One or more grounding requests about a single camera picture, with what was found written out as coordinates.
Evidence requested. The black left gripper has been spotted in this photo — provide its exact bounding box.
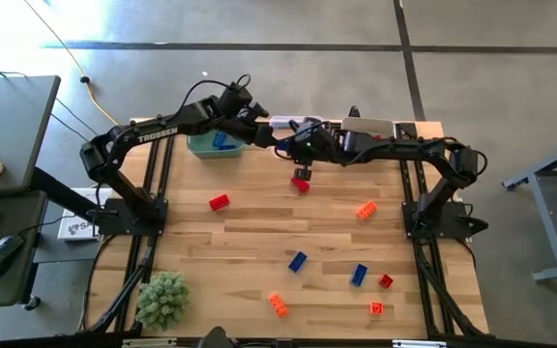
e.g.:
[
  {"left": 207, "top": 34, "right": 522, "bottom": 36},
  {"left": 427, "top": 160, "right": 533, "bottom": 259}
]
[{"left": 213, "top": 114, "right": 279, "bottom": 149}]

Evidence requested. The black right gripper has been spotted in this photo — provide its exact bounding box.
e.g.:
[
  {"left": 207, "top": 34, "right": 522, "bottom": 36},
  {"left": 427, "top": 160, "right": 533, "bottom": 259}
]
[{"left": 288, "top": 123, "right": 340, "bottom": 183}]

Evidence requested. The orange building block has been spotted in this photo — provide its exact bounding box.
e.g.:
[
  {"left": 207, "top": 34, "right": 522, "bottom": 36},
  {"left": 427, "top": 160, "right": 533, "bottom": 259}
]
[
  {"left": 267, "top": 292, "right": 289, "bottom": 319},
  {"left": 355, "top": 200, "right": 379, "bottom": 221}
]

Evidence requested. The clear plastic bin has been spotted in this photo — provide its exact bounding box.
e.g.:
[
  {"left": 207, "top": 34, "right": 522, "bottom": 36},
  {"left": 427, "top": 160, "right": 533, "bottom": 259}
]
[{"left": 268, "top": 114, "right": 328, "bottom": 160}]

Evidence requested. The teal plastic bin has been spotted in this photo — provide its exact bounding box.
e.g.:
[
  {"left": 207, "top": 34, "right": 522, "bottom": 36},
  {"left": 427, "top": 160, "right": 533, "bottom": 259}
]
[{"left": 186, "top": 130, "right": 247, "bottom": 160}]

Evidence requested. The white plastic bin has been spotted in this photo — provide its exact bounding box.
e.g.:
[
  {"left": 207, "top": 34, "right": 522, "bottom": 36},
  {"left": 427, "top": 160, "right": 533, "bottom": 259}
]
[{"left": 340, "top": 117, "right": 396, "bottom": 142}]

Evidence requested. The green artificial plant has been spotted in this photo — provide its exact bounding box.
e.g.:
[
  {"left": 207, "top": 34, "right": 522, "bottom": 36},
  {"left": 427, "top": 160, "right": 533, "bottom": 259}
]
[{"left": 135, "top": 270, "right": 191, "bottom": 333}]

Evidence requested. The white printed box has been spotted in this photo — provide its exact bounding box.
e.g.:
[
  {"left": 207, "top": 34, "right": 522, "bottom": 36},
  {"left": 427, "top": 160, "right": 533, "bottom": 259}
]
[{"left": 57, "top": 187, "right": 115, "bottom": 242}]

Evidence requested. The black computer mouse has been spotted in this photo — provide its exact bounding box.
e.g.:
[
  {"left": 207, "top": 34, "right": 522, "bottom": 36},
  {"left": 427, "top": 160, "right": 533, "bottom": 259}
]
[{"left": 0, "top": 234, "right": 25, "bottom": 279}]

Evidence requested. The dark grey desk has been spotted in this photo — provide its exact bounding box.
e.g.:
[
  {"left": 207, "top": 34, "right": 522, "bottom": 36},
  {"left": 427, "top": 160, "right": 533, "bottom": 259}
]
[{"left": 0, "top": 190, "right": 48, "bottom": 309}]

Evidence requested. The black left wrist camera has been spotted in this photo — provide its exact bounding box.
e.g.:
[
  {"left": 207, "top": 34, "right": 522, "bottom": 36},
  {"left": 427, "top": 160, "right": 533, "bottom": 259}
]
[{"left": 218, "top": 86, "right": 270, "bottom": 120}]

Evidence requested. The black aluminium table frame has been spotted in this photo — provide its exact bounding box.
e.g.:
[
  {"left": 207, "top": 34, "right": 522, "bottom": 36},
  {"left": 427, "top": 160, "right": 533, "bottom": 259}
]
[{"left": 77, "top": 118, "right": 490, "bottom": 339}]

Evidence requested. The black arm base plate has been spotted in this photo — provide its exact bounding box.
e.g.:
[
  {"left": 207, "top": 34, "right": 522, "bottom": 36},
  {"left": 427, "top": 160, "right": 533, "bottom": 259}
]
[
  {"left": 401, "top": 200, "right": 490, "bottom": 241},
  {"left": 97, "top": 197, "right": 168, "bottom": 238}
]

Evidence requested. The yellow cable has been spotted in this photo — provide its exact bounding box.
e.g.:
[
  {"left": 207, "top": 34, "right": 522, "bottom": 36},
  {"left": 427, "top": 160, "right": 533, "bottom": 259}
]
[{"left": 21, "top": 0, "right": 121, "bottom": 128}]

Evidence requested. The black leader arm handle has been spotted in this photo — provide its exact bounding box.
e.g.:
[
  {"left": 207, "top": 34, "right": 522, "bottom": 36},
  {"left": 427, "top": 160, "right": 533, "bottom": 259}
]
[{"left": 203, "top": 326, "right": 235, "bottom": 348}]

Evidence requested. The grey metal table frame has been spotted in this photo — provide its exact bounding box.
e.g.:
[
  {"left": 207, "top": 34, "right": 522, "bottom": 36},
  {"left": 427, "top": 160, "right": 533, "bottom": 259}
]
[{"left": 500, "top": 134, "right": 557, "bottom": 284}]

